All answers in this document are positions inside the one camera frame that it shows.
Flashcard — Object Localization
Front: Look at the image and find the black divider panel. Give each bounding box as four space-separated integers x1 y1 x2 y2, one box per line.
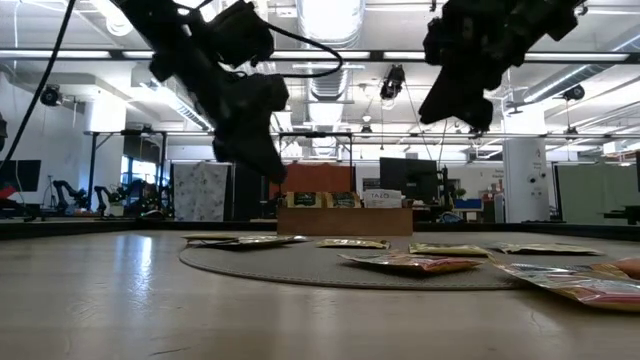
232 163 271 222

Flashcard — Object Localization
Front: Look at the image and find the orange white Tazo tea packet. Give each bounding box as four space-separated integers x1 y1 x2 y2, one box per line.
363 188 404 209
612 256 640 281

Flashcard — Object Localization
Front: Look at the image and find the round grey mat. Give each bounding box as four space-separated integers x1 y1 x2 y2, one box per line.
178 238 526 291

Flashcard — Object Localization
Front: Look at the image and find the blue storage bin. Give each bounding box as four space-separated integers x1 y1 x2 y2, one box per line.
452 198 485 212

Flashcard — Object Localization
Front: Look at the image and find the black computer monitor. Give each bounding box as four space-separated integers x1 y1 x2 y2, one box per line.
378 156 441 205

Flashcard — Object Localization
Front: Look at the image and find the black wall monitor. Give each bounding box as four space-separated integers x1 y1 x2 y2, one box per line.
0 159 43 194

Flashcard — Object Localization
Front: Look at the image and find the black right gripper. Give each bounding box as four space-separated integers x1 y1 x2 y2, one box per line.
418 0 586 132

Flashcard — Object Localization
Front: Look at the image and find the silver ventilation duct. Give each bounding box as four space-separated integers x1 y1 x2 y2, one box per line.
294 0 367 104

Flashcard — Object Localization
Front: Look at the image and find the grey divider panel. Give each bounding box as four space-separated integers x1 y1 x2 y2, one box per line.
556 163 640 225

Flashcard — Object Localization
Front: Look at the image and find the black ceiling spotlight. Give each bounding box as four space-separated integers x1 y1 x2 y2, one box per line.
39 84 64 108
562 83 587 103

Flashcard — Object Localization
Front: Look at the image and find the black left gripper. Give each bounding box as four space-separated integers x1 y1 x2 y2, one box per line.
192 71 291 185

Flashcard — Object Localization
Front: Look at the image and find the wooden tea organizer box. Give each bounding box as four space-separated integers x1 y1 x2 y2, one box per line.
277 207 414 237

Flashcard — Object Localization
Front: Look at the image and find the patterned divider screen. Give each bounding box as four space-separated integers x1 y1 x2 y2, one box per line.
172 162 230 223

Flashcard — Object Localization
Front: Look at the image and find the white pillar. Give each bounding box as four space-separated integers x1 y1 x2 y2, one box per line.
502 137 552 224

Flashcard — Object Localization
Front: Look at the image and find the black background rig frame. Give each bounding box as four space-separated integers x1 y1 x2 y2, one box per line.
277 130 354 194

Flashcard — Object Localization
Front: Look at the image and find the black overhead camera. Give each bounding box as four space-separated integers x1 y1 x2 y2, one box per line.
378 63 407 101

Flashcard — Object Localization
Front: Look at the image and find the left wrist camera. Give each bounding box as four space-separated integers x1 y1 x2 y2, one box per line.
205 0 276 70

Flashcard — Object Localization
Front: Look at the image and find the orange divider panel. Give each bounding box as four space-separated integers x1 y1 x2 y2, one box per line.
268 162 357 195

